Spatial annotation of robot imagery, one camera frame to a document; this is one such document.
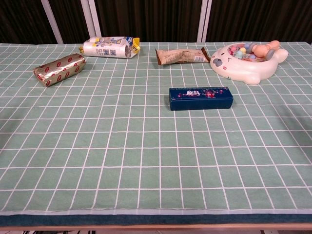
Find brown snack wrapper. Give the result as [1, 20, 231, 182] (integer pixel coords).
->
[155, 46, 211, 66]

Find peach plastic toy piece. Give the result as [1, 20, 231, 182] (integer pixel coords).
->
[252, 40, 280, 59]

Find white bag rolls pack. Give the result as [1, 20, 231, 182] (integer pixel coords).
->
[78, 36, 141, 59]

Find green checked tablecloth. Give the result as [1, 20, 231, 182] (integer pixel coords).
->
[0, 41, 312, 216]

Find blue glasses case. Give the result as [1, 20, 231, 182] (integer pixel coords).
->
[169, 86, 234, 112]

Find white metal frame post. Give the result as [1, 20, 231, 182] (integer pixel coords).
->
[40, 0, 64, 44]
[80, 0, 102, 39]
[196, 0, 213, 43]

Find gold foil block red logos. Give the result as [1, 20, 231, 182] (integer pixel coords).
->
[33, 54, 87, 88]

